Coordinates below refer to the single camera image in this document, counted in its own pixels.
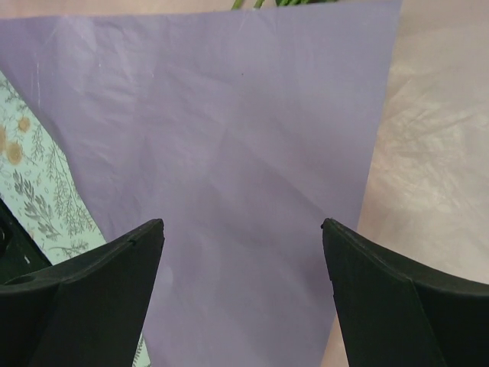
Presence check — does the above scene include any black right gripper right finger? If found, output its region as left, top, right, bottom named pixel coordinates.
left=322, top=219, right=488, bottom=366

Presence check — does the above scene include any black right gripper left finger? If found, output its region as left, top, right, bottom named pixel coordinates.
left=1, top=219, right=164, bottom=366

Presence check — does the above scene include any purple wrapping paper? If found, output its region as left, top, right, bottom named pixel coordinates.
left=1, top=1, right=401, bottom=366

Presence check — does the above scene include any pink rose flower bunch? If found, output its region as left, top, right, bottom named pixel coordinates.
left=231, top=0, right=337, bottom=10

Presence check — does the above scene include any pink wrapping paper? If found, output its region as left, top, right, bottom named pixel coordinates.
left=322, top=1, right=488, bottom=366

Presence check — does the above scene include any floral patterned table mat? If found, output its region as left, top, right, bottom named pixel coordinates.
left=1, top=77, right=151, bottom=366

